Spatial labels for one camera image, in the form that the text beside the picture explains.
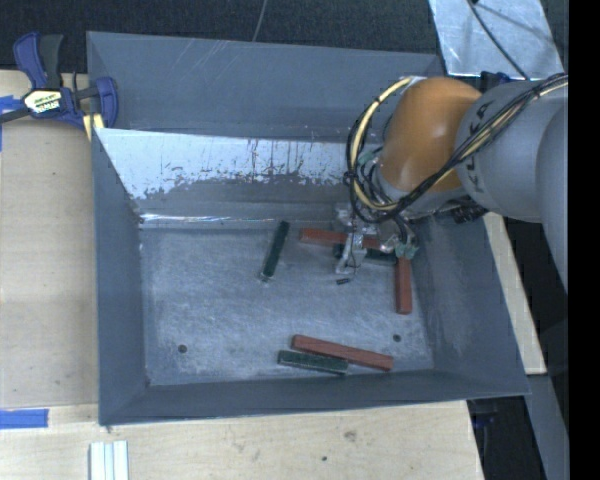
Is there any red-brown flat block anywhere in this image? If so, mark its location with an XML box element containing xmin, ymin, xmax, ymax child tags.
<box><xmin>289</xmin><ymin>333</ymin><xmax>396</xmax><ymax>373</ymax></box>
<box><xmin>299</xmin><ymin>227</ymin><xmax>381</xmax><ymax>251</ymax></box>
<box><xmin>393</xmin><ymin>255</ymin><xmax>415</xmax><ymax>316</ymax></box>

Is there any dark green flat block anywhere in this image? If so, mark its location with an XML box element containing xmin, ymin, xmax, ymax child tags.
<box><xmin>258</xmin><ymin>220</ymin><xmax>291</xmax><ymax>284</ymax></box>
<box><xmin>276</xmin><ymin>349</ymin><xmax>351</xmax><ymax>377</ymax></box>

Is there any grey metal bin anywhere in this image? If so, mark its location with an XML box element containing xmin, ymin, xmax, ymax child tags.
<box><xmin>85</xmin><ymin>30</ymin><xmax>532</xmax><ymax>427</ymax></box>

